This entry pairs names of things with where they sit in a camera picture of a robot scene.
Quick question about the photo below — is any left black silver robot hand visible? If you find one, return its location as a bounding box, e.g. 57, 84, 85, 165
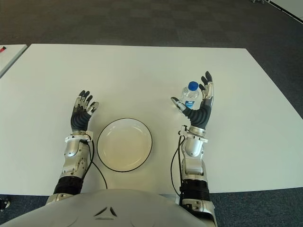
70, 90, 99, 132

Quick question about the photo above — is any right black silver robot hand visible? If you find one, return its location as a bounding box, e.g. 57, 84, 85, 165
170, 70, 215, 130

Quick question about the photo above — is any clear water bottle blue cap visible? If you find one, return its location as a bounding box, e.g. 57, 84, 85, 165
176, 81, 201, 112

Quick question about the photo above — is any white plate black rim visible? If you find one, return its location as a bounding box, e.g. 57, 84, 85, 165
97, 117, 153, 173

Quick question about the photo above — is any grey robot torso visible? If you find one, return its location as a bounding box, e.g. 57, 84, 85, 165
0, 188, 218, 227

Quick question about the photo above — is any black caster wheel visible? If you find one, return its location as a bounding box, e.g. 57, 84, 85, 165
0, 197, 10, 211

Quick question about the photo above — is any white panel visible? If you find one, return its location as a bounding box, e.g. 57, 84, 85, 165
271, 0, 303, 24

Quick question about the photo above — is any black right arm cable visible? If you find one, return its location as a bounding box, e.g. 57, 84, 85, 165
170, 136, 185, 197

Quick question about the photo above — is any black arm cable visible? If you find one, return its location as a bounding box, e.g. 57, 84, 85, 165
80, 139, 108, 190
170, 136, 185, 197

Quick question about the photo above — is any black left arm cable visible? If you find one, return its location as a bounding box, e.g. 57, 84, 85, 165
80, 139, 108, 190

